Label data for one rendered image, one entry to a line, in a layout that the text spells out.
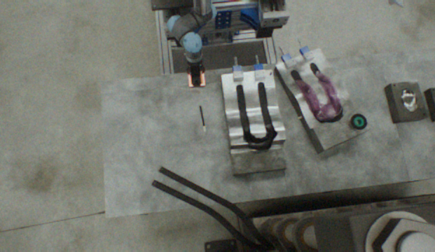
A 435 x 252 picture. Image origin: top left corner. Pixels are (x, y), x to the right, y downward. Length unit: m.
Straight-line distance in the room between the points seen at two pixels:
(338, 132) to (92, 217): 1.74
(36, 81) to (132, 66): 0.74
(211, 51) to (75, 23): 1.17
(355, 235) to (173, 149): 1.32
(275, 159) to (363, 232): 1.19
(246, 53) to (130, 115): 1.09
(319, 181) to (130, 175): 0.93
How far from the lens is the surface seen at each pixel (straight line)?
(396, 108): 1.98
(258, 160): 1.71
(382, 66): 2.12
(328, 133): 1.76
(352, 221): 0.57
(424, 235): 0.56
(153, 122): 1.83
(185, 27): 1.58
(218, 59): 2.58
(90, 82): 2.88
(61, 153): 2.80
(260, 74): 1.78
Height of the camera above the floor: 2.54
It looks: 75 degrees down
